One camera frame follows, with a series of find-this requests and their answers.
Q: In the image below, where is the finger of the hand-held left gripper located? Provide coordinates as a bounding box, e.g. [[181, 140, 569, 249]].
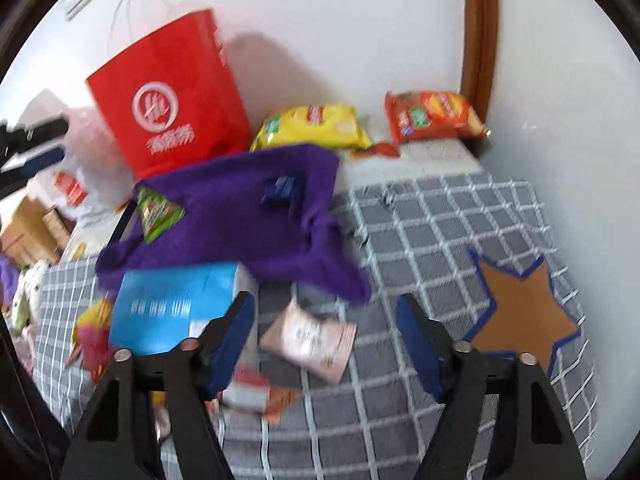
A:
[[0, 146, 65, 188], [0, 118, 69, 157]]

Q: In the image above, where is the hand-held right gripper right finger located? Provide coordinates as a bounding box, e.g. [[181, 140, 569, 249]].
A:
[[396, 293, 587, 480]]

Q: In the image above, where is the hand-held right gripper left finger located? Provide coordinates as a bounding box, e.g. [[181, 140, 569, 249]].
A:
[[60, 290, 258, 480]]

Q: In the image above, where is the red and white snack packet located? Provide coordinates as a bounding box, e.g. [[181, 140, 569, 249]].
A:
[[220, 365, 301, 428]]

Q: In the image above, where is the pale pink snack packet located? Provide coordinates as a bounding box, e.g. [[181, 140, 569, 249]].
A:
[[259, 297, 358, 386]]

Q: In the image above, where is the blue tissue box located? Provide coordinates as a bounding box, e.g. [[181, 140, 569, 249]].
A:
[[107, 261, 261, 376]]

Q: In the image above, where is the purple cloth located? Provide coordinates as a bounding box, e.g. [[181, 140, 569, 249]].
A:
[[95, 144, 372, 306]]

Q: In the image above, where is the green snack packet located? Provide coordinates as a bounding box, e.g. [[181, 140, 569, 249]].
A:
[[135, 186, 187, 245]]

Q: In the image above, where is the pink and yellow snack packet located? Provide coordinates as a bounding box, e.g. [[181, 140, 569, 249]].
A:
[[70, 297, 118, 386]]

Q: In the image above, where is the white plastic bag red print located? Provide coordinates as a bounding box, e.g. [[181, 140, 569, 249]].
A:
[[22, 90, 136, 221]]

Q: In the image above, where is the cardboard box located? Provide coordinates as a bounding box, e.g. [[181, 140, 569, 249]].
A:
[[0, 195, 73, 268]]

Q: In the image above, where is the brown star blue edge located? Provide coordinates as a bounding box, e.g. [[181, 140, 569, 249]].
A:
[[462, 247, 583, 378]]

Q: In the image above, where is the grey checkered blanket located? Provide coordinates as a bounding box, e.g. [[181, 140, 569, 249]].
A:
[[30, 172, 596, 480]]

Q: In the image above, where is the pale plush toy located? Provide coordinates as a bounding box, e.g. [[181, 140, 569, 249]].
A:
[[10, 260, 48, 336]]

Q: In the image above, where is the red paper shopping bag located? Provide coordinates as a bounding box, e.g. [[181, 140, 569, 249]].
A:
[[85, 0, 253, 181]]

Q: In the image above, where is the small blue object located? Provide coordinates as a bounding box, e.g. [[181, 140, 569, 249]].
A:
[[260, 176, 301, 207]]

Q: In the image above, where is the small red packet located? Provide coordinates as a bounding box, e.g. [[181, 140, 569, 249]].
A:
[[350, 141, 401, 159]]

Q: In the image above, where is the yellow snack bag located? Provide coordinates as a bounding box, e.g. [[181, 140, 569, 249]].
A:
[[250, 103, 373, 153]]

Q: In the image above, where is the orange snack bag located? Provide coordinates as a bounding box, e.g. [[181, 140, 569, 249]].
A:
[[384, 90, 491, 145]]

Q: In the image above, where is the brown wooden door frame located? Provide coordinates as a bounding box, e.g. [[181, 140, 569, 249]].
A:
[[459, 0, 500, 111]]

